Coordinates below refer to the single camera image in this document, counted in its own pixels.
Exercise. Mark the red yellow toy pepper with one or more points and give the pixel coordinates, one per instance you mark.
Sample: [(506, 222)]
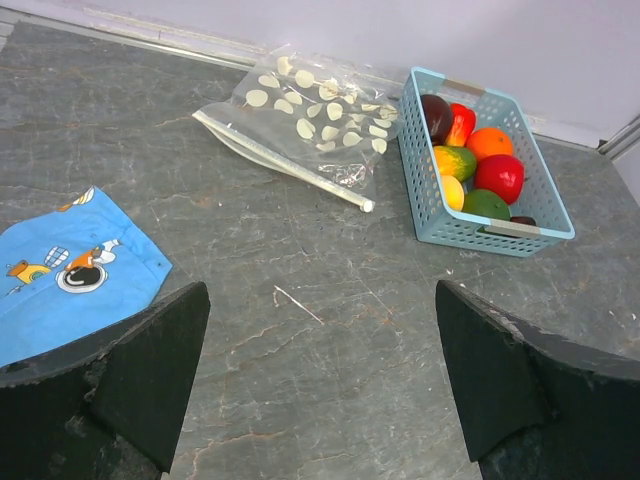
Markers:
[(464, 123)]

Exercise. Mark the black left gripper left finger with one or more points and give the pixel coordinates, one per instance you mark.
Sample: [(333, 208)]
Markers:
[(110, 405)]

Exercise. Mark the small dark toy plum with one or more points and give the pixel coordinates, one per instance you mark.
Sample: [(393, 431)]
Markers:
[(525, 220)]

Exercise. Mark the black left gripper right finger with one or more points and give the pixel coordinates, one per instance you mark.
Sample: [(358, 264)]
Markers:
[(533, 404)]

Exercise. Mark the light blue plastic basket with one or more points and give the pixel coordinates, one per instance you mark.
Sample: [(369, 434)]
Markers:
[(434, 222)]

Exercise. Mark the clear dotted zip top bag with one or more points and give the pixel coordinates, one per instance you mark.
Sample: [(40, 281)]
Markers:
[(310, 118)]

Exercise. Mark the green toy lime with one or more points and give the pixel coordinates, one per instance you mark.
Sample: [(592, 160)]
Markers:
[(485, 203)]

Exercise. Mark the dark maroon toy fruit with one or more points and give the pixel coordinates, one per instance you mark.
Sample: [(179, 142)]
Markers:
[(439, 117)]

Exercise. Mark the orange toy fruit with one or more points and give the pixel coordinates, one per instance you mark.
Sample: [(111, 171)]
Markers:
[(489, 141)]

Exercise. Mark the red toy apple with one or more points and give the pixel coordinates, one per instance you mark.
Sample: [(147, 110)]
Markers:
[(501, 174)]

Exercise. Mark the green yellow toy mango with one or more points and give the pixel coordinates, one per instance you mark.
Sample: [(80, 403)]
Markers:
[(458, 162)]

